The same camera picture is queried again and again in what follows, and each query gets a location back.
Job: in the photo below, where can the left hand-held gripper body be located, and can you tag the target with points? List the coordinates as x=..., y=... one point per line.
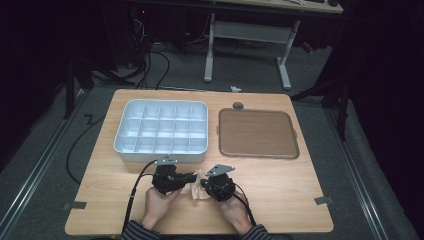
x=166, y=180

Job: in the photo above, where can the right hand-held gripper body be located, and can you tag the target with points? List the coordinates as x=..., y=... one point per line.
x=220, y=186

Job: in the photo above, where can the beige sock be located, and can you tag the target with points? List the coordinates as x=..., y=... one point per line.
x=198, y=190

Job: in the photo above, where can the person's left hand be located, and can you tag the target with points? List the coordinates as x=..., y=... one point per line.
x=158, y=205

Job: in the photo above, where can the person's right hand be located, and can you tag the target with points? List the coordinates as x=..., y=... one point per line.
x=235, y=213

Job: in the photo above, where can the white compartment box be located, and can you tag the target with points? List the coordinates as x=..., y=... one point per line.
x=162, y=130

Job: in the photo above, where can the brown wooden tray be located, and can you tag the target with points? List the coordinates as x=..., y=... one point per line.
x=257, y=133

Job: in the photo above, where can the small grey round knob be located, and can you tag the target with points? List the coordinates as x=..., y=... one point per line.
x=238, y=106

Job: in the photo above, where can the grey tape piece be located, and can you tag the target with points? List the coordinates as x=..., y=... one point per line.
x=323, y=200
x=75, y=205

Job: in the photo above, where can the white scrap of paper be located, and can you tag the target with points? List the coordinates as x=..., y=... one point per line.
x=235, y=89

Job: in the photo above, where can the black metal stand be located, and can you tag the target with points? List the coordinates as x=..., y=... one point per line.
x=70, y=90
x=340, y=100

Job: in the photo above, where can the desk with white legs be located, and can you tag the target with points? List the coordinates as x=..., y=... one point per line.
x=250, y=31

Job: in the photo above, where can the small red object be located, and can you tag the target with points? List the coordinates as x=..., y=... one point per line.
x=307, y=47

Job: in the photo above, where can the metal floor rail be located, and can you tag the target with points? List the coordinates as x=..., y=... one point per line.
x=356, y=173
x=40, y=163

